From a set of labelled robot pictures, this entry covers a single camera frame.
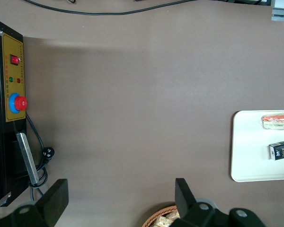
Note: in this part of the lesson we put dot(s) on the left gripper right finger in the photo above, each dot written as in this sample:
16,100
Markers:
194,216

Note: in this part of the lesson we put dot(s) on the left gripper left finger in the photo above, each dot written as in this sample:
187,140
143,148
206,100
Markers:
47,210

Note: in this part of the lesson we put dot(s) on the cream plastic tray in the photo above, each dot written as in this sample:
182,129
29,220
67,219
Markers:
251,151

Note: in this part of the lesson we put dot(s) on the beige cracker snacks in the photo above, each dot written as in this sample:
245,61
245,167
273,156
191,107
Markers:
165,220

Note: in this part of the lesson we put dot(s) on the orange-brown wicker basket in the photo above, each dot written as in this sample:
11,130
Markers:
156,215

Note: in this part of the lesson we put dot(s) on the black control box yellow panel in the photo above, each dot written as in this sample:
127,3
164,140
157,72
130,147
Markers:
0,118

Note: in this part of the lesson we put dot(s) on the black Face tissue pack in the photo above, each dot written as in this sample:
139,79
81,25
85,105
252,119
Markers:
282,151

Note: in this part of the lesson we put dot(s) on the red emergency stop button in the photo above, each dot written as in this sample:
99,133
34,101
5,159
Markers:
20,103

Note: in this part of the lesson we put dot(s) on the wrapped sandwich snack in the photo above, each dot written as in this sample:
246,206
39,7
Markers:
278,121

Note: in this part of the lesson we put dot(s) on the silver metal bracket strip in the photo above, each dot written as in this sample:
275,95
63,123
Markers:
26,156

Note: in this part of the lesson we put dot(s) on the grey metal frame piece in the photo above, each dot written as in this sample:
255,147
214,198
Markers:
282,14

